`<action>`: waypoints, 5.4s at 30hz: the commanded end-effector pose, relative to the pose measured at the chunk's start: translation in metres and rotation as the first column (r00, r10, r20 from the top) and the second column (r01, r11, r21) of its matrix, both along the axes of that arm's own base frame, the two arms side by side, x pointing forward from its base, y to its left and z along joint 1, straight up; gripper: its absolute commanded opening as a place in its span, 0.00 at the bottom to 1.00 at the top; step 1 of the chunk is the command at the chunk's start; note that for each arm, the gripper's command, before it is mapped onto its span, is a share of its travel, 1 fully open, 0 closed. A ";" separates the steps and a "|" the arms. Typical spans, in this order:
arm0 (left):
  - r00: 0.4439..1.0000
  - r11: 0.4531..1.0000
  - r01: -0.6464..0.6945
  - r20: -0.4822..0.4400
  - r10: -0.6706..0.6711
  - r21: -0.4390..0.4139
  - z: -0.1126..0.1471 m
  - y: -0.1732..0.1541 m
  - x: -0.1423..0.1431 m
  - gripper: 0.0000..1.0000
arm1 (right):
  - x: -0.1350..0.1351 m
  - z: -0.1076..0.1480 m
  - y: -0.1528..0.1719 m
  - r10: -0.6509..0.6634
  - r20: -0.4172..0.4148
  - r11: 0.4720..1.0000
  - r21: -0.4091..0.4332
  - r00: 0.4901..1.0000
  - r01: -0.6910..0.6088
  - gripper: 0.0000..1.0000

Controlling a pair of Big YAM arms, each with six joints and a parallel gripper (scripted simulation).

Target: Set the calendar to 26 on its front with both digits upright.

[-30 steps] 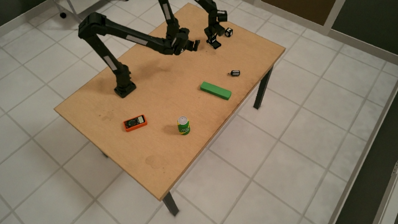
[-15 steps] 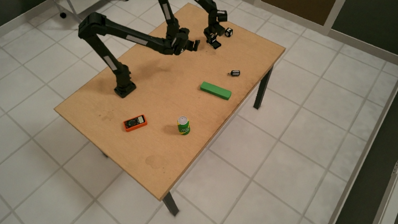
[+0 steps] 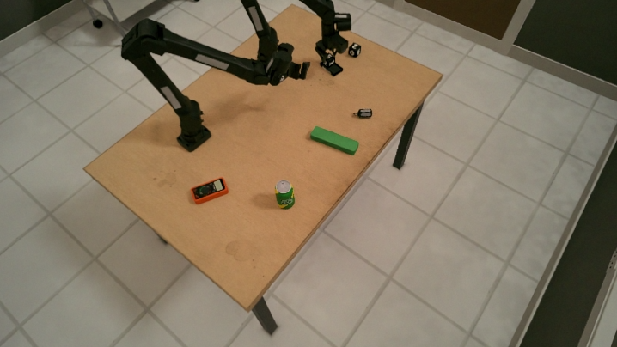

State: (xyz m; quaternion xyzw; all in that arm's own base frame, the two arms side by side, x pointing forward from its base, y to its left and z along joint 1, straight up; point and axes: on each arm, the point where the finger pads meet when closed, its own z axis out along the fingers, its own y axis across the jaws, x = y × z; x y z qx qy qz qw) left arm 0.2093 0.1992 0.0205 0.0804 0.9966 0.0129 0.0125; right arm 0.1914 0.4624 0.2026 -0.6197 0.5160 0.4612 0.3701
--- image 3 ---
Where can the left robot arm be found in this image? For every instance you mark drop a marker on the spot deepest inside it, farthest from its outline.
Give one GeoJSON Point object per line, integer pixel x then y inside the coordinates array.
{"type": "Point", "coordinates": [323, 8]}

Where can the green rectangular bar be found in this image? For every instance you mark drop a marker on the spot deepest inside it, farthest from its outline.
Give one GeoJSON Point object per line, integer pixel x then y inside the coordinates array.
{"type": "Point", "coordinates": [334, 140]}

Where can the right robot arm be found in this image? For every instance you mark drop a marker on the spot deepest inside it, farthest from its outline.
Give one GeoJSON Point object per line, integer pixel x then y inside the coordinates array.
{"type": "Point", "coordinates": [136, 48]}

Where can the green drink can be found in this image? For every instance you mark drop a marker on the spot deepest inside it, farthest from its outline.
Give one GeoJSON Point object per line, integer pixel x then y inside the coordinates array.
{"type": "Point", "coordinates": [284, 194]}

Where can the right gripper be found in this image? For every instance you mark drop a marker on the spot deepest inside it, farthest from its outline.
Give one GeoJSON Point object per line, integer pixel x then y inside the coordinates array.
{"type": "Point", "coordinates": [296, 75]}

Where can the orange pocket multimeter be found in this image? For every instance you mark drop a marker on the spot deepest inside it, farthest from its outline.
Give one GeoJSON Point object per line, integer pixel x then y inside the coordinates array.
{"type": "Point", "coordinates": [209, 190]}

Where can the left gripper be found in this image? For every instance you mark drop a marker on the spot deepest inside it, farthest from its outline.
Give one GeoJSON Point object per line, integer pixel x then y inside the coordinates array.
{"type": "Point", "coordinates": [322, 49]}

